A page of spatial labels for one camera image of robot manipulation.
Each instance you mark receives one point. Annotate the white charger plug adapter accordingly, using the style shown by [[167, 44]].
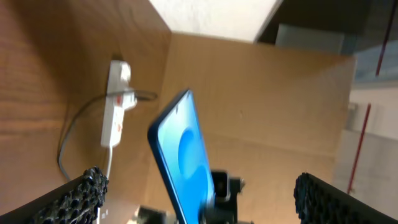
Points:
[[119, 76]]

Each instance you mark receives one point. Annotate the blue Galaxy smartphone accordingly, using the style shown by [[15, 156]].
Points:
[[179, 150]]

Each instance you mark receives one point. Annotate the white power strip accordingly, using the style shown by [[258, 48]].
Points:
[[116, 103]]

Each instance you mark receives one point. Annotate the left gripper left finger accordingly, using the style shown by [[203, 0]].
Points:
[[77, 201]]

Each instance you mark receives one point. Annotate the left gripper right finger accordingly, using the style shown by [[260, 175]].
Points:
[[317, 202]]

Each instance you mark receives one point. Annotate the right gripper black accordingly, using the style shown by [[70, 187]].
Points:
[[224, 210]]

